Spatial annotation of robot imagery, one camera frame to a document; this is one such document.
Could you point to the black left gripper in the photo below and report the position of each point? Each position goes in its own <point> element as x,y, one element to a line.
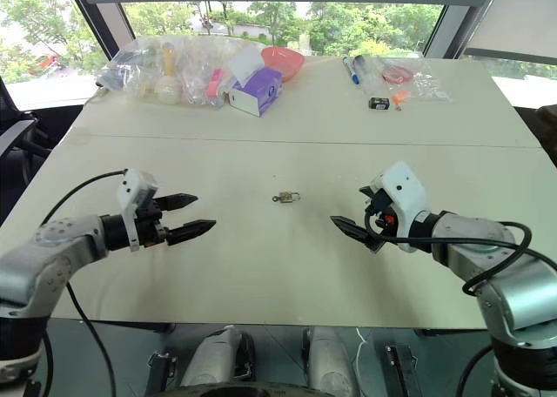
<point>150,229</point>

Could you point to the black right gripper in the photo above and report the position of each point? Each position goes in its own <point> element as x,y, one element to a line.
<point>380,214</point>

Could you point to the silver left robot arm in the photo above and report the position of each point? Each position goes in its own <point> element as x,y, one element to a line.
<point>43,257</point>

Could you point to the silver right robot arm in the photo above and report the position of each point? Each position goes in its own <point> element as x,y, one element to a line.
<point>474,236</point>

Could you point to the small brass padlock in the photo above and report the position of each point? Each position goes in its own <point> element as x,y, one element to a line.
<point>290,197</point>

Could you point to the black rectangular battery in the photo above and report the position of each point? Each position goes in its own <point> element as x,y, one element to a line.
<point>378,103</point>

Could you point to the small orange plastic piece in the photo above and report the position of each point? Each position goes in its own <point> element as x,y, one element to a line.
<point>399,96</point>

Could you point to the pink small package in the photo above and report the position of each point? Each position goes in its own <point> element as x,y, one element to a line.
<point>215,82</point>

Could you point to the blue marker pen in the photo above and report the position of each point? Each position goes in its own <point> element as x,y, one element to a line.
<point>351,71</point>

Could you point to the purple and white box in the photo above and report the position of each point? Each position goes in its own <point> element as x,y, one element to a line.
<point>257,92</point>

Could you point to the clear flat plastic bag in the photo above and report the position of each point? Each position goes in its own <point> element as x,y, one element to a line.
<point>424,81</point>

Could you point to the silver robot leg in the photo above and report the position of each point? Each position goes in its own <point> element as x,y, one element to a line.
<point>328,362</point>
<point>217,358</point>

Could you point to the yellow bottle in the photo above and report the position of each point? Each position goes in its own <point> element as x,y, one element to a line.
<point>168,59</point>

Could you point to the large clear plastic bag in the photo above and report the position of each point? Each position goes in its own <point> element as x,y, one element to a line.
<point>130,66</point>

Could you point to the pink plastic bowl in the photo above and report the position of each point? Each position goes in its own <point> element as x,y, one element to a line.
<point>285,62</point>

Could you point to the black office chair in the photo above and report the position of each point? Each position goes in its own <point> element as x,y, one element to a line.
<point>17,140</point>

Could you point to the dark brown seat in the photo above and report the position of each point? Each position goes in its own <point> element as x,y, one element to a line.
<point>537,123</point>

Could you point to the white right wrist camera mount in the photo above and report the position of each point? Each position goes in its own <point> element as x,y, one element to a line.
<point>407,197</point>

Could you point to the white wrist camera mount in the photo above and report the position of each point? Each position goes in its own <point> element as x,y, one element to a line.
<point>130,192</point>
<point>407,197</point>

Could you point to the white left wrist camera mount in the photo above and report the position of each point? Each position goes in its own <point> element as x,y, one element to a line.
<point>130,192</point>

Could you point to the black table bracket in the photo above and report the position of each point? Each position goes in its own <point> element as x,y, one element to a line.
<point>162,371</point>
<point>402,366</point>

